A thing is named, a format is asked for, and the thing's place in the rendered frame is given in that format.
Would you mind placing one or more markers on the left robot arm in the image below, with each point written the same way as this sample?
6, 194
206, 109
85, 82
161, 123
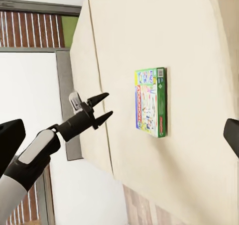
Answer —
22, 173

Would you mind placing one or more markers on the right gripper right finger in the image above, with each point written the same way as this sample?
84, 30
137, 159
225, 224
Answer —
231, 134

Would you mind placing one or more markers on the fixed window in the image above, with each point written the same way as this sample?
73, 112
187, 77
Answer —
36, 208

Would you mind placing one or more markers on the door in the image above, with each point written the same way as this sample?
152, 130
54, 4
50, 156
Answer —
37, 27

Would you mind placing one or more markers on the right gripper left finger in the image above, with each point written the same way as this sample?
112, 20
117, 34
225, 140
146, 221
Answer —
12, 134

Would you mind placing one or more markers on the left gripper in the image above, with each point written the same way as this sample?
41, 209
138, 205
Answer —
85, 118

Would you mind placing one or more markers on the bed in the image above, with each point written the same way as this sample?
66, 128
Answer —
192, 172

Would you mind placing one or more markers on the board game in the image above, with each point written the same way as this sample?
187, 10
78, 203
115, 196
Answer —
150, 101

